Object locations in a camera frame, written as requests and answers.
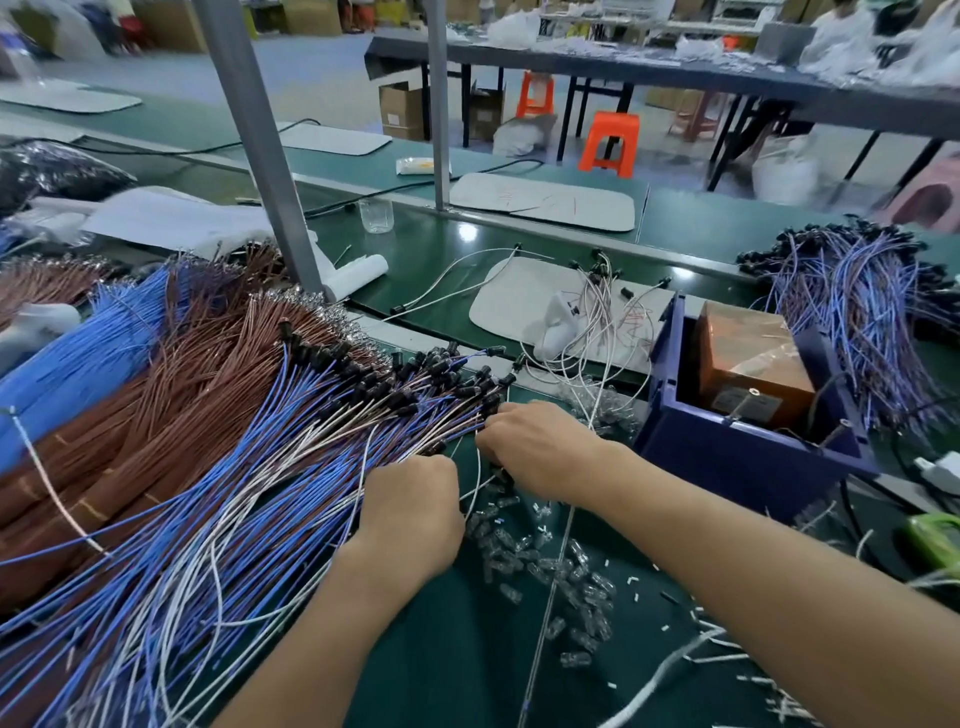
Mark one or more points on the person's left hand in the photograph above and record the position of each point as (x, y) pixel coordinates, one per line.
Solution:
(409, 517)

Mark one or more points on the person's right hand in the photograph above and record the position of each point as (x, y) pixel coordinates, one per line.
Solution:
(551, 454)

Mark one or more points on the person's left fingers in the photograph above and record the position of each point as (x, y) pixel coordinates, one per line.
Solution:
(453, 487)

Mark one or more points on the person's right fingers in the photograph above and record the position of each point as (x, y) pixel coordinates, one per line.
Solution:
(504, 435)

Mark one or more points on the person's left forearm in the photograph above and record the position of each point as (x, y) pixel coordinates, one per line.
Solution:
(322, 652)

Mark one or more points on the person's right forearm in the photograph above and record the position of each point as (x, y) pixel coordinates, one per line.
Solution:
(757, 592)

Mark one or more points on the bag of clear connectors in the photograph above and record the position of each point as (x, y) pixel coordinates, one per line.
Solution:
(611, 412)

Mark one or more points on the pile of clear plastic connectors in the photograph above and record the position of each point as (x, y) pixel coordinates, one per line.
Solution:
(540, 570)

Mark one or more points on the small white plastic bag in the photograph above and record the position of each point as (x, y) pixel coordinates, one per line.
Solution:
(561, 322)

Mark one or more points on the white mat with rounded corners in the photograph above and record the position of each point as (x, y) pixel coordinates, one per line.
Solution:
(510, 307)
(547, 201)
(337, 139)
(67, 97)

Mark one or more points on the white paper roll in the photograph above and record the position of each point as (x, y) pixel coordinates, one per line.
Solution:
(356, 277)

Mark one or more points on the blue plastic bin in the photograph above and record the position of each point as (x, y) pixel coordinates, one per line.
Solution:
(720, 457)

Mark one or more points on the clear plastic cup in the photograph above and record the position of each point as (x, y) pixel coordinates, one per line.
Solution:
(376, 216)

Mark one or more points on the brown taped cardboard box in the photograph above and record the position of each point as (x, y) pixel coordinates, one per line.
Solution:
(750, 360)

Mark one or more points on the small white packet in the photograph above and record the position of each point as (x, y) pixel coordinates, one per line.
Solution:
(416, 166)

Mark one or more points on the white plastic sack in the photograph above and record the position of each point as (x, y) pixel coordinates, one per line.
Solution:
(784, 172)
(517, 137)

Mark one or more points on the orange plastic stool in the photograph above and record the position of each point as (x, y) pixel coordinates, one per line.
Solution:
(609, 142)
(536, 96)

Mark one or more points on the open cardboard box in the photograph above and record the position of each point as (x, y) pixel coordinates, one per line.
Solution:
(401, 112)
(486, 116)

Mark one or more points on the white foam sheet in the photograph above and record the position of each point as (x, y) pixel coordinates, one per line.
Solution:
(187, 221)

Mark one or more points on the dark grey long table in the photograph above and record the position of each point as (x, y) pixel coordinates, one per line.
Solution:
(675, 75)

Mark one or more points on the white plug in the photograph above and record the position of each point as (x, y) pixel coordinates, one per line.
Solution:
(941, 474)

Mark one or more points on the green hand tool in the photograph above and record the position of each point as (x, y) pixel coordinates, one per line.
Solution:
(937, 540)

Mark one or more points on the white plastic object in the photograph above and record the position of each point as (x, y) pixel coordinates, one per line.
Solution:
(34, 330)

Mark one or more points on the grey box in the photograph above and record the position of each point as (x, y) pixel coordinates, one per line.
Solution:
(784, 43)

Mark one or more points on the pink plastic stool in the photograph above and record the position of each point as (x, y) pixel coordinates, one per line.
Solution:
(926, 199)

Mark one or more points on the black plastic bag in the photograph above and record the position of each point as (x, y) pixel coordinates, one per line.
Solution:
(52, 172)

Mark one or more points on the grey metal post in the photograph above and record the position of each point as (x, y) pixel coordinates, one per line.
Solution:
(259, 142)
(439, 105)

